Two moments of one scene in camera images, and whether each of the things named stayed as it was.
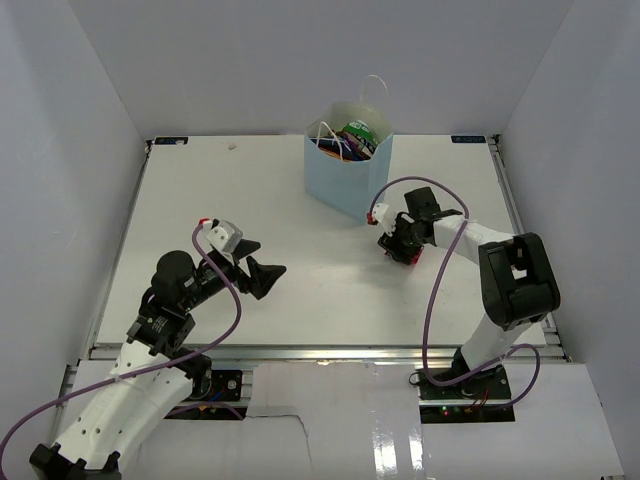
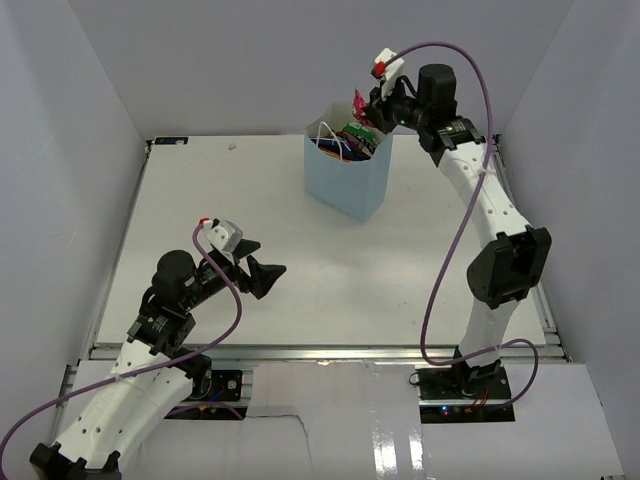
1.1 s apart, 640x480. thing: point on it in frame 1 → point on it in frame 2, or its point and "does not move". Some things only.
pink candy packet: (417, 256) → (359, 108)
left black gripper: (261, 276) does not move
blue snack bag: (338, 145) does not move
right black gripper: (394, 246) → (378, 111)
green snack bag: (360, 129) does not move
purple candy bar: (357, 144) does not move
